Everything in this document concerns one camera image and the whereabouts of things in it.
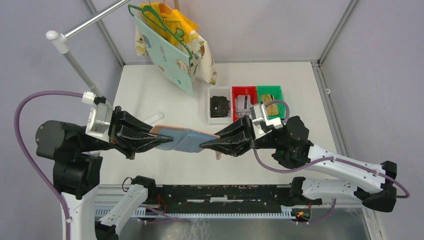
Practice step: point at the light green cartoon garment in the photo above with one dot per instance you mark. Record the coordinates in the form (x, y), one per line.
(174, 63)

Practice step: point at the red plastic bin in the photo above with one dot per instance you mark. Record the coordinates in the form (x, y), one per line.
(243, 90)

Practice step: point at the white cards stack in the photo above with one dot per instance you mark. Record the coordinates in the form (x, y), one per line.
(243, 105)

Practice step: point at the black cards stack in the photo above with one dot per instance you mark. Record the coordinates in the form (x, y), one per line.
(219, 107)

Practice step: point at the white plastic bin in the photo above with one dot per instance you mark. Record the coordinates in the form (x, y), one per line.
(219, 91)

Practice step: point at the yellow patterned children shirt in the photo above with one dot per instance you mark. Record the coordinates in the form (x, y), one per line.
(195, 43)

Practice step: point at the green plastic bin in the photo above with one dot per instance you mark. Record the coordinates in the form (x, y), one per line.
(268, 93)

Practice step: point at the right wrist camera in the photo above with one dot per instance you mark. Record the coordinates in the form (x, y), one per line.
(265, 116)

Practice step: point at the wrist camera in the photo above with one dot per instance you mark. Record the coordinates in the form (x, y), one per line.
(265, 116)
(100, 116)

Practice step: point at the green clothes hanger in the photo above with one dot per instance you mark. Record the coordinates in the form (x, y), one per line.
(133, 9)

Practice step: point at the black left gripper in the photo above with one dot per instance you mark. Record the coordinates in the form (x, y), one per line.
(130, 140)

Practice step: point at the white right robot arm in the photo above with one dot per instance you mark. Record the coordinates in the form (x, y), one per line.
(370, 184)

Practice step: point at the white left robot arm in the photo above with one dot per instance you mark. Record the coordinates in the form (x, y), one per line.
(76, 171)

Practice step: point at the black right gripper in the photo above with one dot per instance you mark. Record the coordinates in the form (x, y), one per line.
(243, 127)

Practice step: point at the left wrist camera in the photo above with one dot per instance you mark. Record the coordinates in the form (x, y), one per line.
(100, 116)

